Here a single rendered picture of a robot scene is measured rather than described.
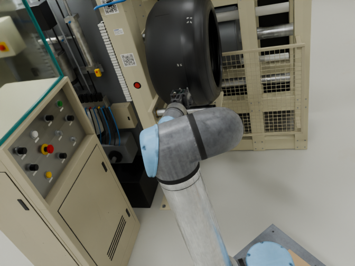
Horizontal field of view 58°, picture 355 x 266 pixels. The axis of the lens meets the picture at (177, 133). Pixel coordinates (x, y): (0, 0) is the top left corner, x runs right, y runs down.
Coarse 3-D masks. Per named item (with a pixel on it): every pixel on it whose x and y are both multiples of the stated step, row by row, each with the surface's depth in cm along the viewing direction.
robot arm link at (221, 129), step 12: (216, 108) 77; (228, 108) 80; (204, 120) 72; (216, 120) 72; (228, 120) 74; (240, 120) 79; (204, 132) 71; (216, 132) 71; (228, 132) 73; (240, 132) 78; (204, 144) 71; (216, 144) 72; (228, 144) 74
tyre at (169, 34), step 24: (168, 0) 155; (192, 0) 149; (168, 24) 146; (192, 24) 143; (216, 24) 179; (168, 48) 145; (192, 48) 143; (216, 48) 192; (168, 72) 149; (192, 72) 147; (216, 72) 192; (168, 96) 159; (192, 96) 157; (216, 96) 167
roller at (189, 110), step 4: (212, 104) 174; (160, 108) 184; (164, 108) 182; (188, 108) 177; (192, 108) 177; (196, 108) 176; (200, 108) 175; (204, 108) 174; (156, 112) 183; (160, 112) 182; (188, 112) 178
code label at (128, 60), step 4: (124, 56) 172; (128, 56) 171; (132, 56) 171; (124, 60) 173; (128, 60) 173; (132, 60) 172; (124, 64) 175; (128, 64) 174; (132, 64) 174; (136, 64) 173
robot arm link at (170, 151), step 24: (192, 120) 72; (144, 144) 72; (168, 144) 71; (192, 144) 71; (168, 168) 73; (192, 168) 75; (168, 192) 79; (192, 192) 78; (192, 216) 82; (192, 240) 87; (216, 240) 89; (216, 264) 93
